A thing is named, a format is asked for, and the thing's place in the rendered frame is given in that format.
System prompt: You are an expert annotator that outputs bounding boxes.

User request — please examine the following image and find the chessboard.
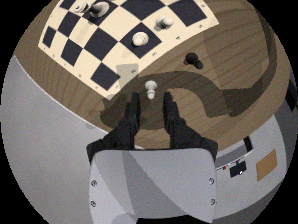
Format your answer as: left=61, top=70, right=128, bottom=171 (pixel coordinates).
left=38, top=0, right=219, bottom=100

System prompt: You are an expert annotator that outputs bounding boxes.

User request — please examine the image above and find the white pawn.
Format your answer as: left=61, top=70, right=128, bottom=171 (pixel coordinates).
left=133, top=32, right=148, bottom=46
left=145, top=80, right=157, bottom=100
left=156, top=16, right=174, bottom=29

